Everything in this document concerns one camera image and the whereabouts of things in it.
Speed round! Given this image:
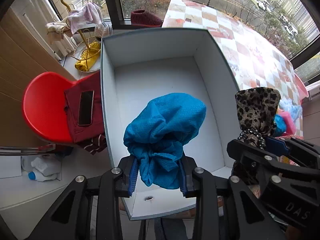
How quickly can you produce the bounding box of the blue mesh cloth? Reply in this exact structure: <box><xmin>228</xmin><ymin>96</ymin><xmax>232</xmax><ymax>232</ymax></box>
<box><xmin>273</xmin><ymin>114</ymin><xmax>287</xmax><ymax>137</ymax></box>
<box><xmin>123</xmin><ymin>93</ymin><xmax>206</xmax><ymax>190</ymax></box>

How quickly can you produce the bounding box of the pink foam sponge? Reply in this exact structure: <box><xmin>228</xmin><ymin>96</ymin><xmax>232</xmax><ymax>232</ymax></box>
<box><xmin>279</xmin><ymin>111</ymin><xmax>297</xmax><ymax>135</ymax></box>

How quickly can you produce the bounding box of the light blue fluffy duster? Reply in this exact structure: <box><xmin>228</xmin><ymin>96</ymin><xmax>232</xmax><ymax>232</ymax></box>
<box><xmin>279</xmin><ymin>98</ymin><xmax>303</xmax><ymax>121</ymax></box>

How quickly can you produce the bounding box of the leopard print scrunchie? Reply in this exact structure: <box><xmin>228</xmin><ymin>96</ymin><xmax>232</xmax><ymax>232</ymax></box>
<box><xmin>235</xmin><ymin>87</ymin><xmax>281</xmax><ymax>150</ymax></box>

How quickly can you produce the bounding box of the pink plastic basin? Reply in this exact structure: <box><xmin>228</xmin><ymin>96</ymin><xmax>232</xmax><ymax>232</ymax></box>
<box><xmin>295</xmin><ymin>74</ymin><xmax>309</xmax><ymax>100</ymax></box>

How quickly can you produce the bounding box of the dark red bag with phone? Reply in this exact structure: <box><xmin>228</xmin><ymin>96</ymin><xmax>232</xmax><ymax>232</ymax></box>
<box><xmin>64</xmin><ymin>72</ymin><xmax>107</xmax><ymax>155</ymax></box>

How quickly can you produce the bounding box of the checkered patterned tablecloth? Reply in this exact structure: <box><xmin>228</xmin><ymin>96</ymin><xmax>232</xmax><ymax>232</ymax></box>
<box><xmin>162</xmin><ymin>0</ymin><xmax>308</xmax><ymax>106</ymax></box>

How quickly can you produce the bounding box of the white detergent bottle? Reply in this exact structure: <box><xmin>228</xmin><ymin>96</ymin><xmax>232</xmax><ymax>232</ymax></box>
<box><xmin>21</xmin><ymin>155</ymin><xmax>62</xmax><ymax>182</ymax></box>

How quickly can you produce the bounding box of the grey white cardboard box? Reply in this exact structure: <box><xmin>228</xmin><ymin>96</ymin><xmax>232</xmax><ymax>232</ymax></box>
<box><xmin>101</xmin><ymin>28</ymin><xmax>240</xmax><ymax>220</ymax></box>

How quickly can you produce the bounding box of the red plastic chair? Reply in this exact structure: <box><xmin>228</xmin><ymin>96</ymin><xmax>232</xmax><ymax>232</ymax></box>
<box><xmin>22</xmin><ymin>72</ymin><xmax>81</xmax><ymax>145</ymax></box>

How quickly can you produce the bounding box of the yellow folded umbrella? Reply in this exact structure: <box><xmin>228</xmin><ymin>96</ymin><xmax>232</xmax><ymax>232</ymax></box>
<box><xmin>75</xmin><ymin>41</ymin><xmax>101</xmax><ymax>72</ymax></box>

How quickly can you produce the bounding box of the dark red knit slipper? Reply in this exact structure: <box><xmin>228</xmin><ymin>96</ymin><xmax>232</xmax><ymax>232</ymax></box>
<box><xmin>130</xmin><ymin>9</ymin><xmax>163</xmax><ymax>27</ymax></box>

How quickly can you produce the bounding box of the beige hanging cloth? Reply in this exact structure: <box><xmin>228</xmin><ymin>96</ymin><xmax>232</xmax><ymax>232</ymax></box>
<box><xmin>46</xmin><ymin>21</ymin><xmax>73</xmax><ymax>44</ymax></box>

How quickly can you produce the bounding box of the pink hanging towel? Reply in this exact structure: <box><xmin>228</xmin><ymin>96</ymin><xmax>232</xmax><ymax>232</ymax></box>
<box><xmin>67</xmin><ymin>2</ymin><xmax>103</xmax><ymax>34</ymax></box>

